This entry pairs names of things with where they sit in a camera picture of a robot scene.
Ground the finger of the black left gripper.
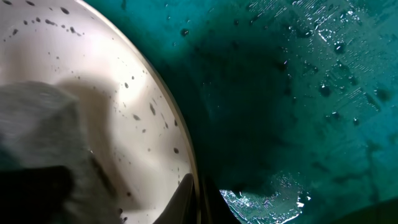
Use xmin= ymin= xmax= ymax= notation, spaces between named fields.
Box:
xmin=1 ymin=166 xmax=74 ymax=224

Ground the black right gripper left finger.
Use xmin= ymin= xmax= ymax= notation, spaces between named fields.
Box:
xmin=154 ymin=174 xmax=197 ymax=224

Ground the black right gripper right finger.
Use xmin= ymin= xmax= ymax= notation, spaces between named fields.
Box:
xmin=200 ymin=177 xmax=241 ymax=224

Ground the teal grey sponge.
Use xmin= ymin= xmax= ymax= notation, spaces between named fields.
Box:
xmin=1 ymin=82 xmax=121 ymax=223

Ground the white speckled plate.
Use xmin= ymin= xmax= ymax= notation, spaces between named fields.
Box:
xmin=1 ymin=0 xmax=201 ymax=223

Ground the teal plastic tray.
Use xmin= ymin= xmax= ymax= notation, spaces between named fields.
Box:
xmin=91 ymin=0 xmax=397 ymax=223

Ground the yellow green speckled plate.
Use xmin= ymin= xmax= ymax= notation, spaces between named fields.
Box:
xmin=332 ymin=198 xmax=397 ymax=224

